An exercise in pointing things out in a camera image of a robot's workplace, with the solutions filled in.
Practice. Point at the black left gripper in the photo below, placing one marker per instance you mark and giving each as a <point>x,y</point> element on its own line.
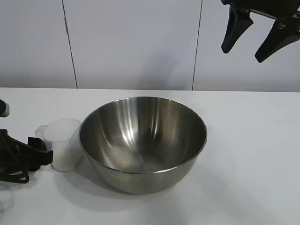
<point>11,154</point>

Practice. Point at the clear plastic measuring cup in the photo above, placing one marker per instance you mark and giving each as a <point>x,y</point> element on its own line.
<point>61,138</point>

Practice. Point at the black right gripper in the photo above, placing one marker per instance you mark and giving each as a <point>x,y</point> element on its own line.
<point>269,7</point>

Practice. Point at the white rice grains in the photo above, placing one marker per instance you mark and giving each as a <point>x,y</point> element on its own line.
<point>64,162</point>

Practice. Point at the stainless steel mixing bowl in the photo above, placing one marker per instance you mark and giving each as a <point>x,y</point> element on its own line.
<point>131,145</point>

